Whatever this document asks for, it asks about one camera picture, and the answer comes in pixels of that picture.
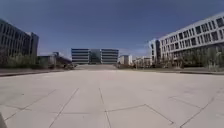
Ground small white building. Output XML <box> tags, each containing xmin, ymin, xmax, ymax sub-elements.
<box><xmin>118</xmin><ymin>54</ymin><xmax>134</xmax><ymax>66</ymax></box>

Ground wide grey stairway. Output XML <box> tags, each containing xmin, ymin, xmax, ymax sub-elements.
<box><xmin>74</xmin><ymin>63</ymin><xmax>118</xmax><ymax>71</ymax></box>

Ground grey concrete slab pavement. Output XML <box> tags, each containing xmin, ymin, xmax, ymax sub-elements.
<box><xmin>0</xmin><ymin>68</ymin><xmax>224</xmax><ymax>128</ymax></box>

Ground pale distant buildings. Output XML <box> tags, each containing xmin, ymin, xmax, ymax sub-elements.
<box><xmin>132</xmin><ymin>55</ymin><xmax>154</xmax><ymax>68</ymax></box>

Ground glass-fronted twin-wing building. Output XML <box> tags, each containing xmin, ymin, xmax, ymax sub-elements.
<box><xmin>70</xmin><ymin>48</ymin><xmax>120</xmax><ymax>65</ymax></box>

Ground low dark building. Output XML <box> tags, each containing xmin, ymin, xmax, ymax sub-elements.
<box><xmin>37</xmin><ymin>51</ymin><xmax>73</xmax><ymax>70</ymax></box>

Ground long white office building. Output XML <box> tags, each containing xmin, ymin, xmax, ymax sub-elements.
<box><xmin>148</xmin><ymin>12</ymin><xmax>224</xmax><ymax>68</ymax></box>

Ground row of trees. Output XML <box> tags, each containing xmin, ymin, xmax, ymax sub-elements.
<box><xmin>0</xmin><ymin>52</ymin><xmax>51</xmax><ymax>70</ymax></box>
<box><xmin>159</xmin><ymin>44</ymin><xmax>224</xmax><ymax>71</ymax></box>

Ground dark curved glass building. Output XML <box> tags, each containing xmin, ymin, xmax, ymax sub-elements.
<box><xmin>0</xmin><ymin>18</ymin><xmax>40</xmax><ymax>66</ymax></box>

